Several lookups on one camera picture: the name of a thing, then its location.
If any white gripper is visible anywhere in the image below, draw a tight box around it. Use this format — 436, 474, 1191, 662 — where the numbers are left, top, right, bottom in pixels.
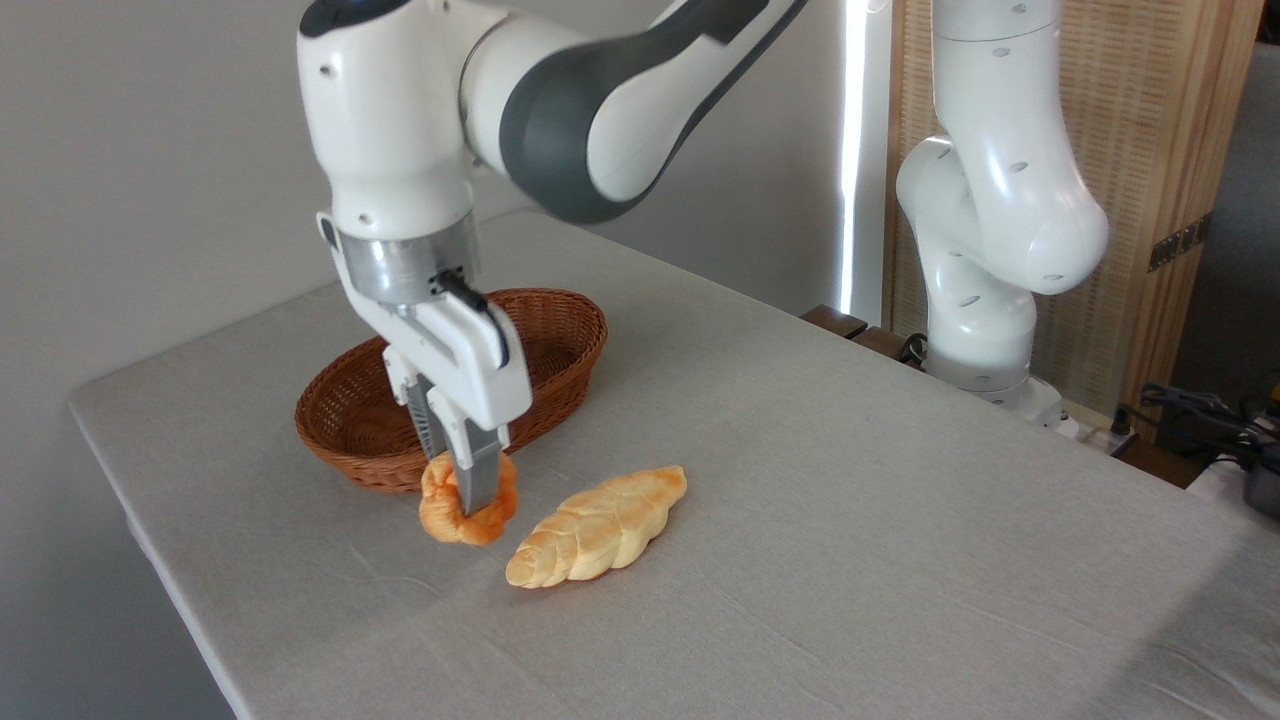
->
317, 212, 534, 517

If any orange twisted bread roll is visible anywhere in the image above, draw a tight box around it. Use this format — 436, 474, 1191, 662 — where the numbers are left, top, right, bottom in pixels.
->
418, 450, 520, 547

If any brown wicker basket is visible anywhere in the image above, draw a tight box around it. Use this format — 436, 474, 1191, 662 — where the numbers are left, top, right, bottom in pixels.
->
294, 288, 609, 495

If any braided golden bread loaf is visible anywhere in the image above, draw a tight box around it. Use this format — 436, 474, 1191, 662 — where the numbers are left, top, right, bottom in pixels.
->
504, 465, 689, 590

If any grey tablecloth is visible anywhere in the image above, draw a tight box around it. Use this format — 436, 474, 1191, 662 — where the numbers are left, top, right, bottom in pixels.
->
68, 210, 1280, 720

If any dark wooden furniture piece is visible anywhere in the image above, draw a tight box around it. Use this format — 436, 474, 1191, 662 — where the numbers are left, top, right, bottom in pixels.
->
799, 304, 927, 371

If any wooden slatted screen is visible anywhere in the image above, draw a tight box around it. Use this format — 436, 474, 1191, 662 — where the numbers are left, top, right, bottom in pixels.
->
884, 0, 1267, 417

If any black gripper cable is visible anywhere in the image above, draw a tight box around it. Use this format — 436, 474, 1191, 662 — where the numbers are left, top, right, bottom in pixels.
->
434, 269, 512, 369

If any black cable bundle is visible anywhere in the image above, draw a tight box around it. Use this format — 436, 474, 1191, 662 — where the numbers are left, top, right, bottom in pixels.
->
1112, 383, 1280, 461

